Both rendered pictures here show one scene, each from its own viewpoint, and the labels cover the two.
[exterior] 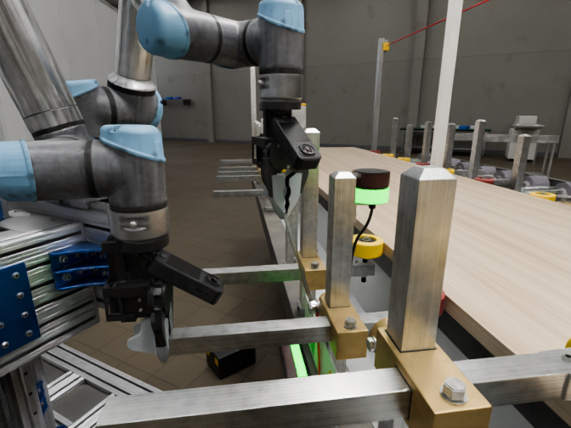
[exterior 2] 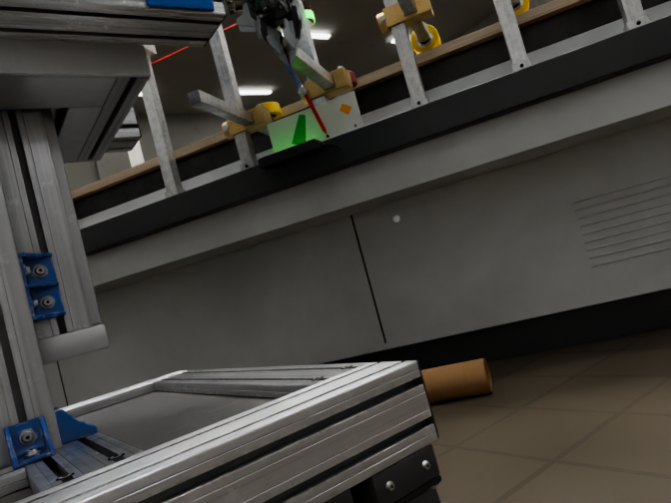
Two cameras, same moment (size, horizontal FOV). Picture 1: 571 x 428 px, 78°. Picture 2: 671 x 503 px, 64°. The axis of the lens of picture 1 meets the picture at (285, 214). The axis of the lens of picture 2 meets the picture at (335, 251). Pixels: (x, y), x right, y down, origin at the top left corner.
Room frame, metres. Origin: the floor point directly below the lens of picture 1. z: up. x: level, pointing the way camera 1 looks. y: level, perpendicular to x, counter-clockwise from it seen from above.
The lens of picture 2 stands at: (-0.03, 1.21, 0.34)
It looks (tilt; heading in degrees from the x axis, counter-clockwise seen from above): 3 degrees up; 297
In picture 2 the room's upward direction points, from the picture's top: 15 degrees counter-clockwise
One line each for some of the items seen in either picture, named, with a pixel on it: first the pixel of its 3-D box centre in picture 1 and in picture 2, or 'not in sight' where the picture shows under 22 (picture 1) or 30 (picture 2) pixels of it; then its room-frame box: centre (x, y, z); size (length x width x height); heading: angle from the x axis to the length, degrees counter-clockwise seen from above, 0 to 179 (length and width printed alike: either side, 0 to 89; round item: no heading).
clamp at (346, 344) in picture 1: (341, 321); (326, 87); (0.53, -0.10, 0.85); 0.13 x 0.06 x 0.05; 8
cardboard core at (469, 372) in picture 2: not in sight; (425, 386); (0.45, -0.01, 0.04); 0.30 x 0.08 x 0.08; 8
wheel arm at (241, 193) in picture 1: (257, 193); not in sight; (1.75, 0.14, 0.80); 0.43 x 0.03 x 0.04; 98
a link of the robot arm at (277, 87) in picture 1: (279, 89); not in sight; (0.64, 0.01, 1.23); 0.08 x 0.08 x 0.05
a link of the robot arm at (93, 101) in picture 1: (77, 108); not in sight; (0.88, 0.50, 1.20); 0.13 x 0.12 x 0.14; 140
